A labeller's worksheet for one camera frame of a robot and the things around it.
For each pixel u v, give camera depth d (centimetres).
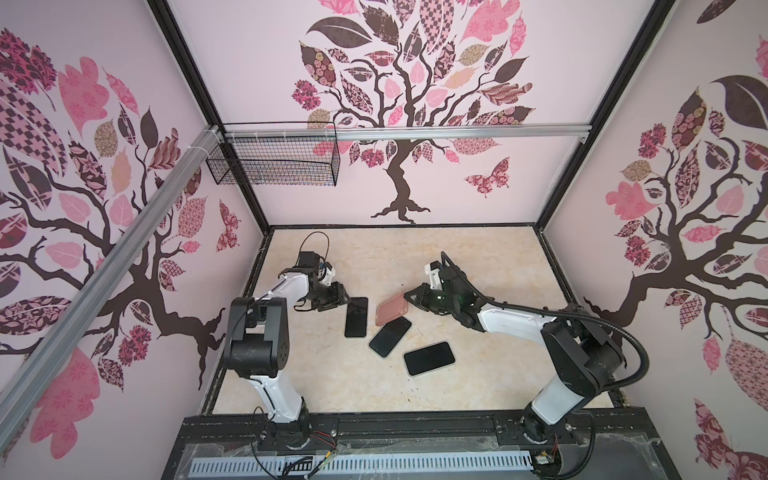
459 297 70
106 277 53
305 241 83
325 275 85
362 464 70
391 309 94
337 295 84
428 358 85
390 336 90
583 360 46
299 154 95
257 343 49
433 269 83
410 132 93
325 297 83
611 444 72
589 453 69
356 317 98
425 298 78
